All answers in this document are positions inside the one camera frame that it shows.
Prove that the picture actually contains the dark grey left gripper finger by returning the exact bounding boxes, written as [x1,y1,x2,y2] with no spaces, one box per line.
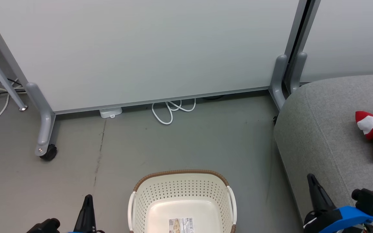
[73,194,96,233]

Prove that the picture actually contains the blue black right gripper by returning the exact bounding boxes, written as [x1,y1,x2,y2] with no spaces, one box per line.
[303,174,373,233]

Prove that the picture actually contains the printed basket label sticker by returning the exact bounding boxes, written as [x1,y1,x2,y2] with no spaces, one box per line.
[168,217,194,233]

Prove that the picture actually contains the cream perforated laundry basket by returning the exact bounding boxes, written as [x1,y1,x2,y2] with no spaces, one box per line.
[128,169,237,233]

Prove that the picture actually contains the grey fabric sofa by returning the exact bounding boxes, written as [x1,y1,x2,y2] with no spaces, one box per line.
[273,74,373,233]

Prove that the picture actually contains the grey partition foot with caster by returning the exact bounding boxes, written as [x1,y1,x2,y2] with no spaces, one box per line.
[26,82,58,161]

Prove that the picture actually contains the narrow white partition panel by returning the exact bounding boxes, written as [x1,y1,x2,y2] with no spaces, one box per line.
[295,0,373,85]

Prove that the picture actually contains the wide white partition panel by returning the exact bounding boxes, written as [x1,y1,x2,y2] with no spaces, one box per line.
[0,0,310,114]

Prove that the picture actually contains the white looped cable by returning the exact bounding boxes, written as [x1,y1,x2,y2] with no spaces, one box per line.
[151,98,197,125]

